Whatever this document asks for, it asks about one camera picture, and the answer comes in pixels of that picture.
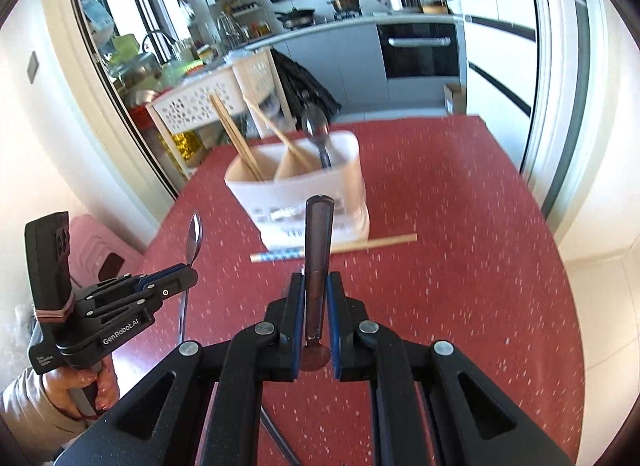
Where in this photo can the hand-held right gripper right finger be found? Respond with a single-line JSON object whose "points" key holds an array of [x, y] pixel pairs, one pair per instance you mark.
{"points": [[336, 306]]}

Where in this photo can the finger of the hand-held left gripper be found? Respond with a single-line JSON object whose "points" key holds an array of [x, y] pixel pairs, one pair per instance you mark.
{"points": [[160, 273], [170, 288]]}

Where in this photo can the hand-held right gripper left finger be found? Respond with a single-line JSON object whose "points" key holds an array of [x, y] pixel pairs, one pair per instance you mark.
{"points": [[299, 306]]}

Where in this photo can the white plastic utensil holder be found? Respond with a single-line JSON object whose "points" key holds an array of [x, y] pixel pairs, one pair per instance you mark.
{"points": [[350, 185]]}

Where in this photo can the plain wooden chopstick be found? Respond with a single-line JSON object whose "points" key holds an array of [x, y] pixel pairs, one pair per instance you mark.
{"points": [[280, 135], [232, 138], [241, 138]]}

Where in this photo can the steel spoon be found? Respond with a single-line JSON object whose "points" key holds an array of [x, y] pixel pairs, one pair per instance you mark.
{"points": [[315, 120]]}

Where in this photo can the person's left forearm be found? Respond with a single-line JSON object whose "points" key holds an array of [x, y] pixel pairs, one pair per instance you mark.
{"points": [[25, 406]]}

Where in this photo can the person's left hand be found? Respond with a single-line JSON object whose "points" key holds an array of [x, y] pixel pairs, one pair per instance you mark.
{"points": [[62, 388]]}

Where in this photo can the pink plastic stool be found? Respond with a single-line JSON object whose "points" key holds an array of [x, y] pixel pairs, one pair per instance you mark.
{"points": [[115, 246]]}

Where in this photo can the blue patterned wooden chopstick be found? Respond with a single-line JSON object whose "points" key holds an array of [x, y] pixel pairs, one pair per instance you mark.
{"points": [[380, 243]]}

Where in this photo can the gold foil packet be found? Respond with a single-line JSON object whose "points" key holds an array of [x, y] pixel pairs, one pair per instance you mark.
{"points": [[187, 145]]}

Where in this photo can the red box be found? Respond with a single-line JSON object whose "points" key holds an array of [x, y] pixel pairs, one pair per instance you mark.
{"points": [[140, 114]]}

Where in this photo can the white plastic storage trolley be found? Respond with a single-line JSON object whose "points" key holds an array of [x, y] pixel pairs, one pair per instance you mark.
{"points": [[215, 95]]}

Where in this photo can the steel pot by sink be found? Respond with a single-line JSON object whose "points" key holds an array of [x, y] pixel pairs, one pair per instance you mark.
{"points": [[137, 68]]}

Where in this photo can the black jacket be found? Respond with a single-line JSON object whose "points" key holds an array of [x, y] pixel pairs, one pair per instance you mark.
{"points": [[305, 85]]}

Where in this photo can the black kitchen faucet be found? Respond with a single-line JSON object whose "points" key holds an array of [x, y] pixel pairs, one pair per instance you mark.
{"points": [[160, 40]]}

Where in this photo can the cardboard box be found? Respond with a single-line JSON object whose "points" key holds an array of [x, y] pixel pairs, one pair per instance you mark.
{"points": [[452, 98]]}

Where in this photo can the grey lower kitchen cabinet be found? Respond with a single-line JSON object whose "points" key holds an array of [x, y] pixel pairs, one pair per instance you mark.
{"points": [[350, 60]]}

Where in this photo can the spice rack with bottles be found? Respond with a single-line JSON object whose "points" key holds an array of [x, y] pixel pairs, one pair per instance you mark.
{"points": [[245, 18]]}

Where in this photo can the black built-in oven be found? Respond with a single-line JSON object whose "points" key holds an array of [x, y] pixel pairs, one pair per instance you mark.
{"points": [[420, 48]]}

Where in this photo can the black frying pan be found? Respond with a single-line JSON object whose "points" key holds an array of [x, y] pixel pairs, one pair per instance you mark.
{"points": [[295, 17]]}

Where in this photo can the steel pot with lid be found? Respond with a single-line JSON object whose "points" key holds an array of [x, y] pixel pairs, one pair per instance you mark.
{"points": [[345, 3]]}

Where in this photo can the white refrigerator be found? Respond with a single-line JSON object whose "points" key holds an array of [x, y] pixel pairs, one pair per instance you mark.
{"points": [[500, 45]]}

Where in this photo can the grey wall switch plate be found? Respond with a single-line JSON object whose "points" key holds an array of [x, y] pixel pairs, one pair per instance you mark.
{"points": [[33, 65]]}

